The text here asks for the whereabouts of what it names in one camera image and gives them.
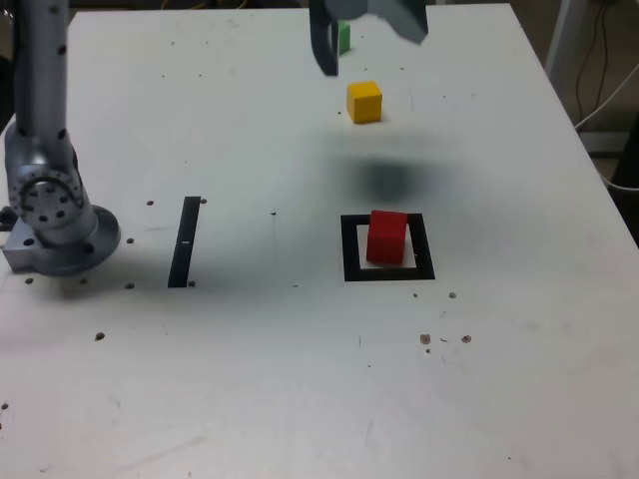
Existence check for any dark grey flat box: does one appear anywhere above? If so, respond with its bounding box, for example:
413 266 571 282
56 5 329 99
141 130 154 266
580 131 634 159

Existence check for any black tape strip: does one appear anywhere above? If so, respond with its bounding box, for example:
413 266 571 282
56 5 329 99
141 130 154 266
167 196 202 289

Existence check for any yellow cube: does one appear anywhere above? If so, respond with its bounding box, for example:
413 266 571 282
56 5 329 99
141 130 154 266
345 80 384 125

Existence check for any black hanging cable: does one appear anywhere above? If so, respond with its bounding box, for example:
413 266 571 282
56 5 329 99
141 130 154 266
575 0 609 120

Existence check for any black tape square outline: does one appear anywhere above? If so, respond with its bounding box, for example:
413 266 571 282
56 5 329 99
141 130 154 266
340 213 436 283

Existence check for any red cube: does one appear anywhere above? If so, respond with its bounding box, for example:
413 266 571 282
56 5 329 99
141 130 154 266
365 209 409 265

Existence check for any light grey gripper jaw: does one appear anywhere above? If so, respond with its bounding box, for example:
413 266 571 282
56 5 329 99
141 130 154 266
323 0 430 48

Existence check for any white metal frame post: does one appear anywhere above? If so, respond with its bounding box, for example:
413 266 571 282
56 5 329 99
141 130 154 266
543 0 603 96

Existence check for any white cable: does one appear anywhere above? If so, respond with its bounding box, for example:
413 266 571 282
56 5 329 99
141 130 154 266
573 65 639 130
600 172 639 193

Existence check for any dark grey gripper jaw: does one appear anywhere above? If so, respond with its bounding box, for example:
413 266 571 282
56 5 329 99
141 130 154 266
309 0 340 78

